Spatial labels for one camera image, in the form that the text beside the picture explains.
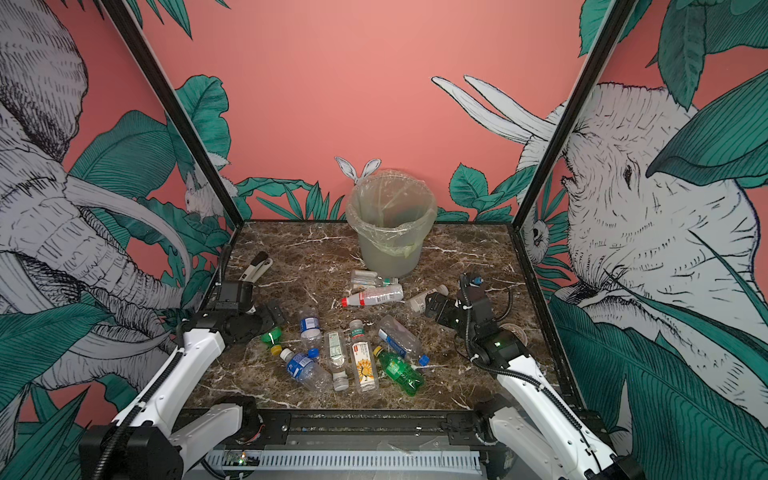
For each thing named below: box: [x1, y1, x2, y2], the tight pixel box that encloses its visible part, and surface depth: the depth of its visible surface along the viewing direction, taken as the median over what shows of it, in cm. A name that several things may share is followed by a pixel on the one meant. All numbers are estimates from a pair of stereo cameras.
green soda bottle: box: [372, 346, 425, 397], surface depth 81 cm
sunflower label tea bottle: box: [349, 319, 379, 394], surface depth 81 cm
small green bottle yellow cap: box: [261, 326, 283, 356], surface depth 86 cm
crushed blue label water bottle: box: [280, 348, 333, 392], surface depth 81 cm
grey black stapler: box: [238, 251, 273, 284], surface depth 105 cm
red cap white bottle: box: [341, 284, 404, 307], surface depth 97 cm
